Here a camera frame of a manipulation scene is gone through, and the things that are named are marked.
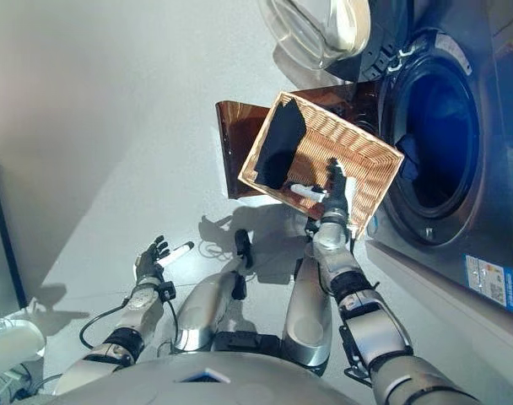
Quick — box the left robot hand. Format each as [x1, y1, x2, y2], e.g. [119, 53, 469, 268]
[133, 235, 196, 283]

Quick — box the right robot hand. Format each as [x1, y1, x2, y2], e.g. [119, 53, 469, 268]
[289, 157, 359, 213]

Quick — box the black cloth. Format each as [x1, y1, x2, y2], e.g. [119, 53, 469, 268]
[254, 99, 308, 191]

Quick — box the round glass washing machine door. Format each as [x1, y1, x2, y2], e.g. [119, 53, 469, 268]
[258, 0, 414, 84]

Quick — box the grey front-load washing machine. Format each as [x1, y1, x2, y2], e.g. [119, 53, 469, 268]
[357, 0, 513, 326]

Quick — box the wicker laundry basket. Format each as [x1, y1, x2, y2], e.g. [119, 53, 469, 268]
[237, 90, 405, 241]

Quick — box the left silver robot leg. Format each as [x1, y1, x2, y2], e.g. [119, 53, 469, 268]
[174, 229, 257, 354]

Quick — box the silver robot leg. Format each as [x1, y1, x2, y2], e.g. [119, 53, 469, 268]
[174, 229, 257, 354]
[281, 252, 334, 376]

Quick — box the brown glossy side table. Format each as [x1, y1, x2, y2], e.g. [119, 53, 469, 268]
[214, 82, 383, 200]

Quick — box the right silver robot leg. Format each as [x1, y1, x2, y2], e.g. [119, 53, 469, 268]
[281, 252, 334, 376]

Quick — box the silver robot torso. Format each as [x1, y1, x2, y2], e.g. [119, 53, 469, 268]
[28, 332, 367, 405]

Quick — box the white blue energy label sticker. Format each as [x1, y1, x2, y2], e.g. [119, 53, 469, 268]
[462, 252, 513, 314]

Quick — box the thin grey floor cable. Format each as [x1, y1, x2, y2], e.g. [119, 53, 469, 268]
[197, 239, 241, 262]

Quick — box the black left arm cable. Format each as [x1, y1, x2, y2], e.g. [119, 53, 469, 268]
[78, 294, 180, 352]

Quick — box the white device with cables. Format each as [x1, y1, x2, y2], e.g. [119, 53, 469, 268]
[0, 319, 46, 373]

